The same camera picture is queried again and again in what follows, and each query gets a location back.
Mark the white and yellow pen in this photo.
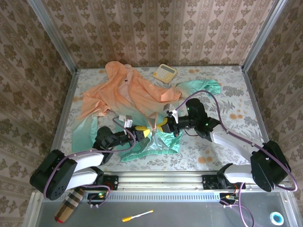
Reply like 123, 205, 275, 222
122, 210, 154, 222

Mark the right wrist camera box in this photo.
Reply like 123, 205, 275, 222
163, 103, 178, 120

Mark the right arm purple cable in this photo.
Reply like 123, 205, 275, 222
175, 89, 298, 227

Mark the blue tape roll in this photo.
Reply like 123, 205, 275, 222
269, 211, 284, 225

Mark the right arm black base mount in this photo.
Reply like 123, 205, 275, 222
202, 175, 247, 190

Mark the perforated metal strip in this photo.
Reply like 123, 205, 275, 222
42, 191, 288, 201

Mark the black connector board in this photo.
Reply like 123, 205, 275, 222
219, 192, 239, 206
87, 192, 109, 206

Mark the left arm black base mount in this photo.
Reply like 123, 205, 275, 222
94, 175, 119, 191

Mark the aluminium table side rail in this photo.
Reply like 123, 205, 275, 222
51, 68, 79, 153
241, 66, 270, 145

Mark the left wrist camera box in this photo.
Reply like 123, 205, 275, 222
118, 114, 134, 128

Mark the aluminium frame post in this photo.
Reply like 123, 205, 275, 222
241, 0, 288, 71
27, 0, 79, 71

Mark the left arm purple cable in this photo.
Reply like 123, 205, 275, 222
44, 115, 137, 210

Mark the yellow calculator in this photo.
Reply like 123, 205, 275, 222
152, 63, 178, 83

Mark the plaid fabric roll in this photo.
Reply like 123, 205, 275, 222
53, 188, 85, 224

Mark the floral tablecloth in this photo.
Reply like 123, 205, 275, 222
55, 66, 273, 172

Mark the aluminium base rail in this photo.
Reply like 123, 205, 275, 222
33, 172, 291, 192

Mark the orange and teal jacket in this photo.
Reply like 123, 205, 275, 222
71, 61, 222, 163

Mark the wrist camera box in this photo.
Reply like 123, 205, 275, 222
118, 114, 134, 128
163, 103, 178, 120

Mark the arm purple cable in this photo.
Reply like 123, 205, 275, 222
175, 89, 298, 227
44, 115, 137, 210

